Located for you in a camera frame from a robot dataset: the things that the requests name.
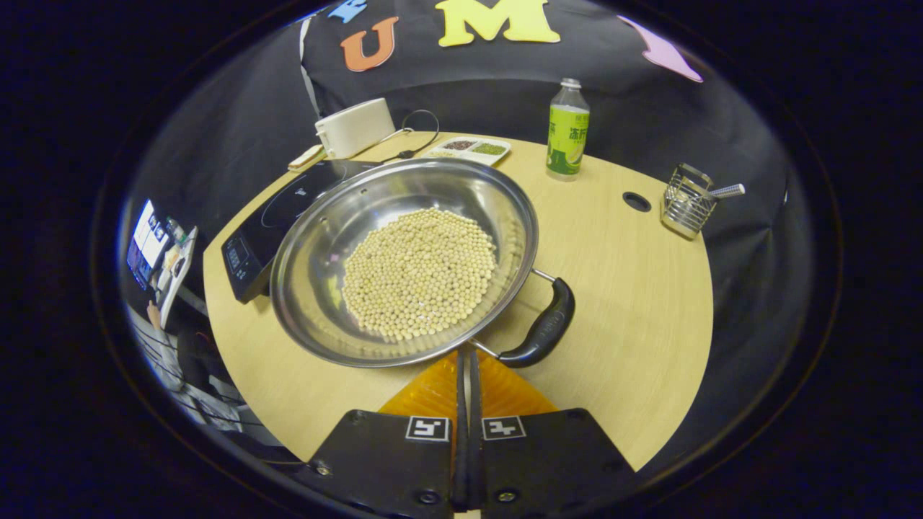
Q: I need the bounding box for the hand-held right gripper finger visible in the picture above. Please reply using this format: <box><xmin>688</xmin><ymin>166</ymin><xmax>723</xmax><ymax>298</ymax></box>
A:
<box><xmin>469</xmin><ymin>350</ymin><xmax>639</xmax><ymax>514</ymax></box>
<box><xmin>306</xmin><ymin>350</ymin><xmax>468</xmax><ymax>514</ymax></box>

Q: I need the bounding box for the large heap of soybeans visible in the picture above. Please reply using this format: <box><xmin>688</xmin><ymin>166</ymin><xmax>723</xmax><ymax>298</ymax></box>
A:
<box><xmin>342</xmin><ymin>208</ymin><xmax>498</xmax><ymax>342</ymax></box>

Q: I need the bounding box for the stainless steel pot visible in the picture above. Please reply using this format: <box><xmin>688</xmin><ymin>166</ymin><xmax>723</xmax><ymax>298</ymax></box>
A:
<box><xmin>270</xmin><ymin>157</ymin><xmax>578</xmax><ymax>370</ymax></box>

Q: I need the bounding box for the black induction cooktop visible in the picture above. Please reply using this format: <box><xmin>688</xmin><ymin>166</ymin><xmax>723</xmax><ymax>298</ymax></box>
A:
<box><xmin>221</xmin><ymin>160</ymin><xmax>383</xmax><ymax>303</ymax></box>

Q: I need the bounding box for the white divided plate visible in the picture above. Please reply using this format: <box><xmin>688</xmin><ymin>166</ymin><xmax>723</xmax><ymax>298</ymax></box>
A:
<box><xmin>422</xmin><ymin>137</ymin><xmax>511</xmax><ymax>167</ymax></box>

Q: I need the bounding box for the green label drink bottle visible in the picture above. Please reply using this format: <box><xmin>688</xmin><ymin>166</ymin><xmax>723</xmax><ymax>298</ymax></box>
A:
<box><xmin>546</xmin><ymin>78</ymin><xmax>591</xmax><ymax>181</ymax></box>

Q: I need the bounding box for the small pale green plate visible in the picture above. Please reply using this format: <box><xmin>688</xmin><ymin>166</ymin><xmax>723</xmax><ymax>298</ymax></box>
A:
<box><xmin>288</xmin><ymin>144</ymin><xmax>327</xmax><ymax>172</ymax></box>

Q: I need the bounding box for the white toaster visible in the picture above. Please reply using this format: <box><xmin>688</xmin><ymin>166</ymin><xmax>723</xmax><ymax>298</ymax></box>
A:
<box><xmin>315</xmin><ymin>98</ymin><xmax>396</xmax><ymax>159</ymax></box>

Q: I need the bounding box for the computer monitor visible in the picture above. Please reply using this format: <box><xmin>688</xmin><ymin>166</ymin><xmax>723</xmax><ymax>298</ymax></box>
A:
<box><xmin>127</xmin><ymin>200</ymin><xmax>172</xmax><ymax>290</ymax></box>

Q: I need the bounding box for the metal wire utensil holder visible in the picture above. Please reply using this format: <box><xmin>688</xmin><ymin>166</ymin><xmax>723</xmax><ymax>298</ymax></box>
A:
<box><xmin>661</xmin><ymin>164</ymin><xmax>718</xmax><ymax>240</ymax></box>

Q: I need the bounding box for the black power cable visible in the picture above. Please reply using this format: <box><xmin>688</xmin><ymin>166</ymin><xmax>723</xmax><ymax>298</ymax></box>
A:
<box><xmin>375</xmin><ymin>110</ymin><xmax>441</xmax><ymax>163</ymax></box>

